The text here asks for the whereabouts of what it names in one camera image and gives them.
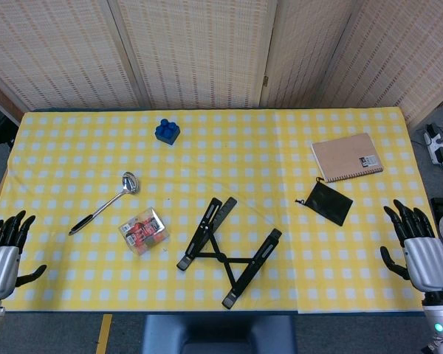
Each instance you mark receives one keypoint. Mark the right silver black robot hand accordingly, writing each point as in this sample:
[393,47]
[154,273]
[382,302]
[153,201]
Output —
[428,262]

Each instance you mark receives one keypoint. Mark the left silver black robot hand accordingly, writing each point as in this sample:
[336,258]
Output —
[0,269]

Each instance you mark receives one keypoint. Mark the clear plastic box red contents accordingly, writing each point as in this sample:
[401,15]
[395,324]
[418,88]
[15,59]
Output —
[144,230]

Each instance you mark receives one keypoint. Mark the black folding laptop stand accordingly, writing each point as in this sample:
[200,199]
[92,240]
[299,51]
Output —
[260,258]

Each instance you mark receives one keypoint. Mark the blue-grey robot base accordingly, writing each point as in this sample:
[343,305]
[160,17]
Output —
[218,332]

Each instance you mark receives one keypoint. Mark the yellow checkered tablecloth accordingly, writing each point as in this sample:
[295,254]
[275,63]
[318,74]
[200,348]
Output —
[243,166]

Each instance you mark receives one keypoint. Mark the white power strip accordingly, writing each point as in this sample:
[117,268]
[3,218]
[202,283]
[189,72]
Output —
[433,142]

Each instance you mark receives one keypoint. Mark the yellow floor tape strip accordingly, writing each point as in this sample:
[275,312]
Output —
[104,333]

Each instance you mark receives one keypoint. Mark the brown spiral notebook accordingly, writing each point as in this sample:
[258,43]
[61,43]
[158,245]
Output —
[347,156]

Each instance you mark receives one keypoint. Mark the blue toy building block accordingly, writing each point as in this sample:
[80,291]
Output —
[167,132]

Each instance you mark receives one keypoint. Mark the brass screen hinge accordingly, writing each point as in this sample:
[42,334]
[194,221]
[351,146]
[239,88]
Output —
[266,81]

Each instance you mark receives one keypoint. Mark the woven rattan folding screen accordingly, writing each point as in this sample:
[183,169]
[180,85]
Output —
[206,55]

